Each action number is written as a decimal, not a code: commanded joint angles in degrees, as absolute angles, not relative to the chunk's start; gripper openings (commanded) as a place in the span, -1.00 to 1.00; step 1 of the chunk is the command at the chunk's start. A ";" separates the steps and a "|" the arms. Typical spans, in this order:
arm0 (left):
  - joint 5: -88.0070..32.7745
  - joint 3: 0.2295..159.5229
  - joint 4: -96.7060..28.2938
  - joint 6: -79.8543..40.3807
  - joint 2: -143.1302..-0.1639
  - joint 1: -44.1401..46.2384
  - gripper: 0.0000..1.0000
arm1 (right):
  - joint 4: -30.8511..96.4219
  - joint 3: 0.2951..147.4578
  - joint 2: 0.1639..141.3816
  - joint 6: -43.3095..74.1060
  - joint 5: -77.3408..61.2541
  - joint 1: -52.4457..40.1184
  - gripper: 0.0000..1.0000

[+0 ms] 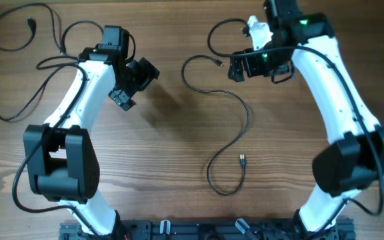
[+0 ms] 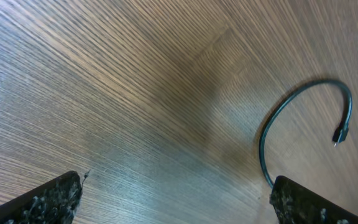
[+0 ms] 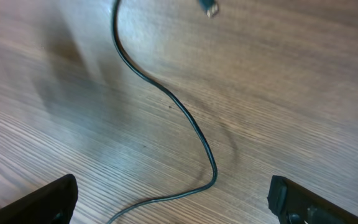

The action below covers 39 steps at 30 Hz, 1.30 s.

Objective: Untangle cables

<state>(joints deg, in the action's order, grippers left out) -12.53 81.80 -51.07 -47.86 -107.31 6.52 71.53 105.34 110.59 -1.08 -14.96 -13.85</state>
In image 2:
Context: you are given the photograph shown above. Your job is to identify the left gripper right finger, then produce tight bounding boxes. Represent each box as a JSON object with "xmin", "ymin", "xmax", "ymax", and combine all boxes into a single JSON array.
[{"xmin": 270, "ymin": 175, "xmax": 358, "ymax": 224}]

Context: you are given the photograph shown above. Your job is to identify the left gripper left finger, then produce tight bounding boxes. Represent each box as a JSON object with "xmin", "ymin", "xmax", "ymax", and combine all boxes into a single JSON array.
[{"xmin": 0, "ymin": 170, "xmax": 83, "ymax": 223}]

